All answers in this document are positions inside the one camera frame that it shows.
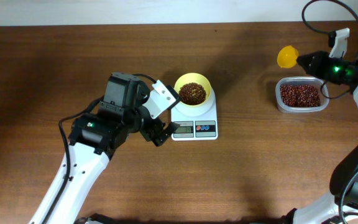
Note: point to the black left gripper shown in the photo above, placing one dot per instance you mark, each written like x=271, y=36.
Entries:
x=150, y=134

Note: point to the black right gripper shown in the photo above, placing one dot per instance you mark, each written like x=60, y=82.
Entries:
x=319, y=57

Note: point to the small yellow scoop bowl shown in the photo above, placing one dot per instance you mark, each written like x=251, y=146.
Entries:
x=287, y=57

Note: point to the yellow plastic bowl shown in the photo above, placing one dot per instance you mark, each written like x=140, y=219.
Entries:
x=194, y=78

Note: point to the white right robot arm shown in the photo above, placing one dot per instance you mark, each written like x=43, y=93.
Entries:
x=340, y=203

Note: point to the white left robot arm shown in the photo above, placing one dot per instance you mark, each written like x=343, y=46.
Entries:
x=128, y=106

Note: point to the white digital kitchen scale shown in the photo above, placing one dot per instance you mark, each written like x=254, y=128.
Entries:
x=198, y=122

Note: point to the red beans in bowl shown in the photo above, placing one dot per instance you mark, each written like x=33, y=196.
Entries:
x=192, y=94

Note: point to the clear plastic container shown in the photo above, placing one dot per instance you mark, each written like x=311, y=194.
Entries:
x=315, y=82

